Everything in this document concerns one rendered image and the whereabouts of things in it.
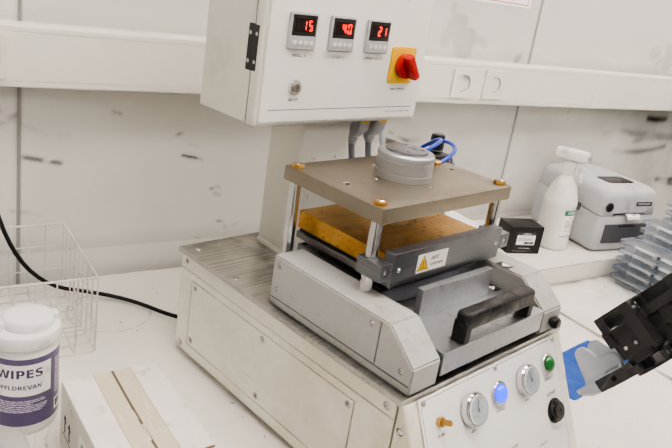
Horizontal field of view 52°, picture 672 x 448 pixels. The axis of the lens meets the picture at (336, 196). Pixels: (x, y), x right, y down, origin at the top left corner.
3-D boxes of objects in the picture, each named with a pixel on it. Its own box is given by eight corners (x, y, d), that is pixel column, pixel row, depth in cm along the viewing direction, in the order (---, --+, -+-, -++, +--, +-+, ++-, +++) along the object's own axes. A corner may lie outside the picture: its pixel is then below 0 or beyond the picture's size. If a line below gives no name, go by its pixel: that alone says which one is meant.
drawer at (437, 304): (278, 279, 98) (285, 229, 96) (382, 254, 114) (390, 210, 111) (438, 382, 79) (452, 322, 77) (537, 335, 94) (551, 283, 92)
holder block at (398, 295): (295, 259, 97) (297, 242, 96) (389, 237, 111) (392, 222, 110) (379, 309, 86) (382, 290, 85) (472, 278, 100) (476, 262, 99)
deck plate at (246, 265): (178, 250, 105) (179, 244, 105) (341, 220, 129) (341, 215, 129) (401, 408, 75) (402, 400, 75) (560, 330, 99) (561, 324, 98)
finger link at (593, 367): (558, 360, 93) (610, 329, 87) (584, 400, 91) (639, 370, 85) (546, 367, 91) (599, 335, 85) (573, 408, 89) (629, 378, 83)
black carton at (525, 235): (493, 243, 167) (499, 216, 165) (525, 244, 170) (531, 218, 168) (506, 253, 162) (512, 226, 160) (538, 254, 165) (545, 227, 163)
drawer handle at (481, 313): (449, 338, 82) (456, 308, 80) (518, 310, 92) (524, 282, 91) (463, 346, 80) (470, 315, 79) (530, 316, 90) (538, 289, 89)
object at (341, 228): (295, 236, 96) (304, 171, 93) (399, 215, 111) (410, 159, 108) (385, 286, 84) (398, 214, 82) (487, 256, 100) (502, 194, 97)
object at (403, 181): (249, 212, 98) (259, 123, 94) (393, 190, 119) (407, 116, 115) (370, 281, 82) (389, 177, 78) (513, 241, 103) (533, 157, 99)
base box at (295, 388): (173, 349, 110) (182, 251, 105) (340, 299, 136) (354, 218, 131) (429, 578, 75) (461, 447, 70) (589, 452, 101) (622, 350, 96)
